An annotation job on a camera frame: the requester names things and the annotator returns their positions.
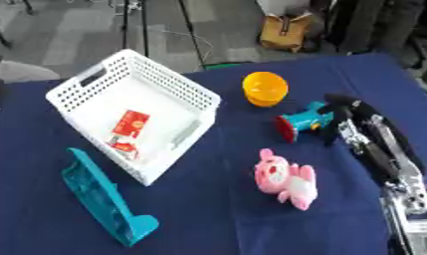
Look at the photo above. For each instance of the black tripod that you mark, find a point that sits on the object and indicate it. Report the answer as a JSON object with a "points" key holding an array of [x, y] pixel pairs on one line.
{"points": [[158, 30]]}

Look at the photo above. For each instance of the yellow plastic bowl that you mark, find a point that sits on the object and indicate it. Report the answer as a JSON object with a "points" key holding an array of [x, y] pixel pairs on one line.
{"points": [[264, 89]]}

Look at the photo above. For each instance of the red card packet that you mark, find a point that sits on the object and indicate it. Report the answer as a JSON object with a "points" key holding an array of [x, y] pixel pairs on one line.
{"points": [[131, 123]]}

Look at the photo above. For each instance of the teal and red toy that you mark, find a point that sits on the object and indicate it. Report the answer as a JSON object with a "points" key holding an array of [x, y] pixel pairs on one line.
{"points": [[303, 121]]}

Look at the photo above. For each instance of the small red and white packet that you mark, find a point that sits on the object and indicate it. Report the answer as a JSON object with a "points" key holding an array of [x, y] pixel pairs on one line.
{"points": [[125, 146]]}

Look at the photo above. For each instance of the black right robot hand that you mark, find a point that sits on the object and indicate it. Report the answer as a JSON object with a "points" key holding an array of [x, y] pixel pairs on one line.
{"points": [[373, 139]]}

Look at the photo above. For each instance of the teal plastic stand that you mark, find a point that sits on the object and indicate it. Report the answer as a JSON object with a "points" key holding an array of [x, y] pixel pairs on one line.
{"points": [[103, 197]]}

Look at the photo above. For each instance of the person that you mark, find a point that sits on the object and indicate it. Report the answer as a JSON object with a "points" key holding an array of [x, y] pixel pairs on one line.
{"points": [[376, 25]]}

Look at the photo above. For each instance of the white perforated plastic basket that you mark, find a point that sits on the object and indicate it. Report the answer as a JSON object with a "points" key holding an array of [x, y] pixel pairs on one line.
{"points": [[135, 113]]}

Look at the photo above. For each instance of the pink plush toy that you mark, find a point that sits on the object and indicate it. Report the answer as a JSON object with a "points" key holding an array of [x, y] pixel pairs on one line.
{"points": [[286, 179]]}

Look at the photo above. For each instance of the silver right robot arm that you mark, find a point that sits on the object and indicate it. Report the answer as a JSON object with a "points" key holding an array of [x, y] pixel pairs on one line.
{"points": [[409, 212]]}

